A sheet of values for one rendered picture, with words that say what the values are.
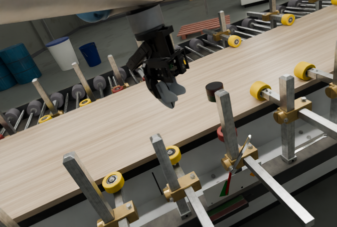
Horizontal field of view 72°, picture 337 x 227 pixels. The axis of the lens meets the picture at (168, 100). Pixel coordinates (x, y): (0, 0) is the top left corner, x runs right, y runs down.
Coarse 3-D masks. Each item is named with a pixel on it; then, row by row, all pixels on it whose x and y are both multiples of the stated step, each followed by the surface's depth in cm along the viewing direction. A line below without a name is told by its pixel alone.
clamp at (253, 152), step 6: (240, 150) 90; (246, 150) 89; (252, 150) 88; (228, 156) 89; (246, 156) 88; (252, 156) 89; (222, 162) 90; (228, 162) 87; (234, 162) 87; (240, 162) 88
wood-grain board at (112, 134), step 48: (240, 48) 166; (288, 48) 145; (144, 96) 144; (192, 96) 128; (240, 96) 115; (0, 144) 143; (48, 144) 128; (96, 144) 115; (144, 144) 105; (0, 192) 104; (48, 192) 95
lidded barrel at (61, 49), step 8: (56, 40) 575; (64, 40) 554; (48, 48) 556; (56, 48) 551; (64, 48) 558; (72, 48) 581; (56, 56) 562; (64, 56) 564; (72, 56) 578; (64, 64) 574
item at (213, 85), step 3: (216, 81) 80; (210, 84) 80; (213, 84) 79; (216, 84) 79; (219, 84) 78; (207, 87) 79; (210, 87) 78; (213, 87) 78; (216, 87) 77; (219, 87) 77
